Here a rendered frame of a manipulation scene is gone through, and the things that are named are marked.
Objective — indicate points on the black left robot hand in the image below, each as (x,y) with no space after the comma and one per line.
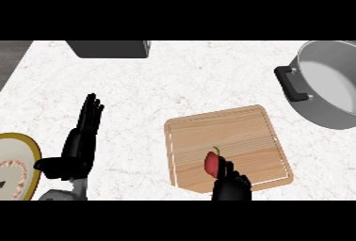
(78,147)

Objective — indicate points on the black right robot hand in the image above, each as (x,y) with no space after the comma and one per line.
(232,188)

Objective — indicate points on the red bell pepper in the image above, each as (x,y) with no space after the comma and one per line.
(211,163)

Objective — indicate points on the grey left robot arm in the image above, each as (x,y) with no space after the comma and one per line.
(66,192)

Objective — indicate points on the wooden cutting board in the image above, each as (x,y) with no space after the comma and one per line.
(221,147)

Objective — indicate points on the grey metal pot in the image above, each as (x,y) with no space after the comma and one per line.
(328,84)

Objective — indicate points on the gold-rimmed white plate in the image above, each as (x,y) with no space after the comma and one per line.
(13,166)

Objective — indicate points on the dark grey appliance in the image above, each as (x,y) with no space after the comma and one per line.
(110,48)

